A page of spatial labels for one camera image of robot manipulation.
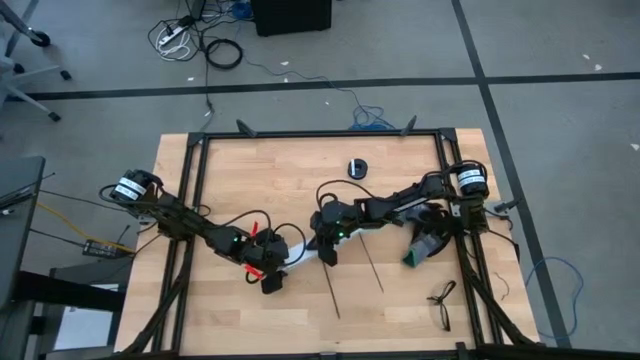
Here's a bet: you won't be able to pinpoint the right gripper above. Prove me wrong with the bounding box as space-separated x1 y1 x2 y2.
308 199 362 268

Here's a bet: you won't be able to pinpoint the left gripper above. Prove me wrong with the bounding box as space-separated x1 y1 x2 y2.
243 227 291 295

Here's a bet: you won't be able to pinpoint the black zip tie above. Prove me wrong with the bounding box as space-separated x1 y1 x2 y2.
321 261 342 320
358 233 386 294

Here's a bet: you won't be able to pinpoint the small black round disc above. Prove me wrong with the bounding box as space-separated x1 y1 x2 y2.
346 158 370 180

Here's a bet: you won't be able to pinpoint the black safety glasses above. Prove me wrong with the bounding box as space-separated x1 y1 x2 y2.
426 279 458 333

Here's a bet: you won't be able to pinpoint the small black device box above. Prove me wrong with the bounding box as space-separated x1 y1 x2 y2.
81 238 122 259

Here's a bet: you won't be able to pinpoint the white panel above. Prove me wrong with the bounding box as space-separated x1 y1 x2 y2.
51 282 120 352

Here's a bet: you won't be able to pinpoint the black computer case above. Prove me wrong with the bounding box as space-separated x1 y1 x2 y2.
250 0 333 38

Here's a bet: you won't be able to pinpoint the black stand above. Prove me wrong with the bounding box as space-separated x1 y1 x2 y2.
0 269 127 360

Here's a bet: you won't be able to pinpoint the white power strip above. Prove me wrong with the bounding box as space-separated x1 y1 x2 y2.
156 22 190 50

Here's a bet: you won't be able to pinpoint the dark desk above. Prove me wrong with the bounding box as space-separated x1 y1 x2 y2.
0 155 47 311

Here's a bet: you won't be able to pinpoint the black left camera cable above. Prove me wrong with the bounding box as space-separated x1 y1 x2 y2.
272 222 308 268

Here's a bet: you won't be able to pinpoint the black camera cable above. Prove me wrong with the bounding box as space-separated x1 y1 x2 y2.
272 222 308 268
315 179 377 211

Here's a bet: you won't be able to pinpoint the black right camera cable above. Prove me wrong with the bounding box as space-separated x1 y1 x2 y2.
315 179 377 211

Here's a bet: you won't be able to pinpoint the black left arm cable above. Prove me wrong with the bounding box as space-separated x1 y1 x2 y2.
214 209 273 236

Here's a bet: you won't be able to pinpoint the blue floor cable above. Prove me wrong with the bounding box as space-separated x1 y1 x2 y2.
523 255 586 342
242 57 397 133

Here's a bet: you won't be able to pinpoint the black floor cable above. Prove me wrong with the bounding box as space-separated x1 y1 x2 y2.
199 64 217 120

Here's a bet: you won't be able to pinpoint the thin dark wire scrap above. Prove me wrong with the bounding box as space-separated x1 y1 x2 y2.
491 270 512 302

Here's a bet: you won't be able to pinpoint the yellow floor cable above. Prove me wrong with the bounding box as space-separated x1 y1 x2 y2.
33 201 137 255

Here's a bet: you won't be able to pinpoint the black coiled cable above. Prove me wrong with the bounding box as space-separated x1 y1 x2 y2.
204 37 244 71

